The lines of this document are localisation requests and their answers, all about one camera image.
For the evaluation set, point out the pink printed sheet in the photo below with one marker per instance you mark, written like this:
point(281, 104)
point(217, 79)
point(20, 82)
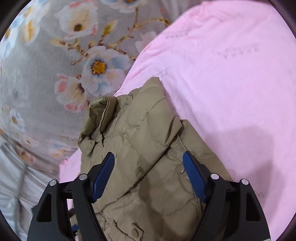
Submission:
point(228, 68)

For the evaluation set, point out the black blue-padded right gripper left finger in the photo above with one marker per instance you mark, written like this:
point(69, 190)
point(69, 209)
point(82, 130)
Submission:
point(51, 218)

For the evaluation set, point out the silver grey satin fabric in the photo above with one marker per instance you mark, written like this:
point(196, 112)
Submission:
point(24, 177)

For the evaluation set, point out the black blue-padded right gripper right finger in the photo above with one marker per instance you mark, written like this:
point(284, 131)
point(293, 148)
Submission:
point(232, 210)

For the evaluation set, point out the olive quilted puffer jacket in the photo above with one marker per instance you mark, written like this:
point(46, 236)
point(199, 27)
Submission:
point(148, 195)

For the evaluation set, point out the grey floral bedspread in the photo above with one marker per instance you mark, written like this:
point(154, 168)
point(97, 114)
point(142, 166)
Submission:
point(57, 56)

